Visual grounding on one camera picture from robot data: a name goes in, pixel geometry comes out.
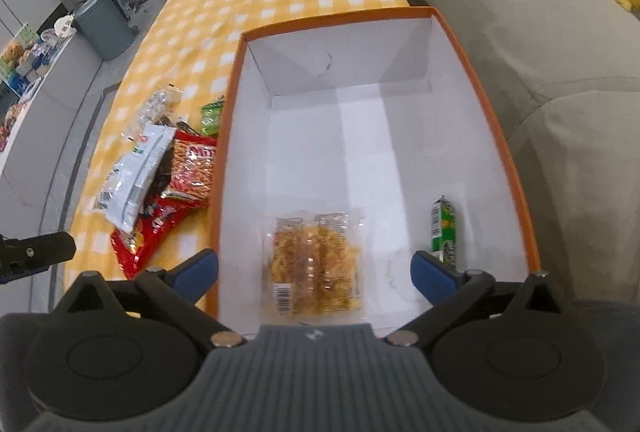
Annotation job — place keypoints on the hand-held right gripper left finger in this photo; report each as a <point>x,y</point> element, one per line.
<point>196,271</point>

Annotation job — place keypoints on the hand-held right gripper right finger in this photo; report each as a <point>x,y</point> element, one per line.
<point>429,273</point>

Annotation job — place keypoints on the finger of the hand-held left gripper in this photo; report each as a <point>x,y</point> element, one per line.
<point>40,251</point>

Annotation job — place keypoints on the green striped snack packet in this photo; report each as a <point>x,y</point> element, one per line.
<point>444,229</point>

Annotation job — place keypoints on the red glossy snack packet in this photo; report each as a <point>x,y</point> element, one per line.
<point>150,232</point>

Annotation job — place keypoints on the clear packet of yellow snacks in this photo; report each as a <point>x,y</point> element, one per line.
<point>312,262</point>

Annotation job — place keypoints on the orange cardboard box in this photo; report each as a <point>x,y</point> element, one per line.
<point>370,152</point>

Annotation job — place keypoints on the red packet of snack sticks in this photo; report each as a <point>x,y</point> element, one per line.
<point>192,167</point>

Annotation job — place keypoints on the white and silver snack packet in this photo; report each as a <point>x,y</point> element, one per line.
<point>135,172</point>

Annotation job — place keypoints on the small green snack packet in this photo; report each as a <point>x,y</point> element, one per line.
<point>212,117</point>

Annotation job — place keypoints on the clear packet of cookies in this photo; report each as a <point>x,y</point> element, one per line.
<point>152,109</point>

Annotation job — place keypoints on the white low cabinet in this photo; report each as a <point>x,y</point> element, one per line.
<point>55,82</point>

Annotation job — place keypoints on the colourful printed picture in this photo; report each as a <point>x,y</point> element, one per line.
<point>15,54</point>

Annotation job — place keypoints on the grey planter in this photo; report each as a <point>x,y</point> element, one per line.
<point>102,27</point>

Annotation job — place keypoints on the beige sofa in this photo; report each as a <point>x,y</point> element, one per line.
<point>525,37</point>

